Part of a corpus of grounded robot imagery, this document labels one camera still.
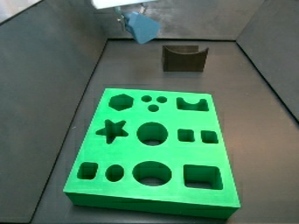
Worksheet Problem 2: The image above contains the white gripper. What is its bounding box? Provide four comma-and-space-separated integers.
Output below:
90, 0, 156, 31

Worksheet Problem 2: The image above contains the blue three prong object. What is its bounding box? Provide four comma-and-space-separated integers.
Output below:
125, 11, 160, 44

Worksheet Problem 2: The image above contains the black curved fixture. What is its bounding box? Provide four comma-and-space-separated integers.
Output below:
163, 45, 209, 72

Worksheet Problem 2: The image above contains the green shape sorting block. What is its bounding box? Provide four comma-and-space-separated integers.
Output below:
62, 88, 240, 219

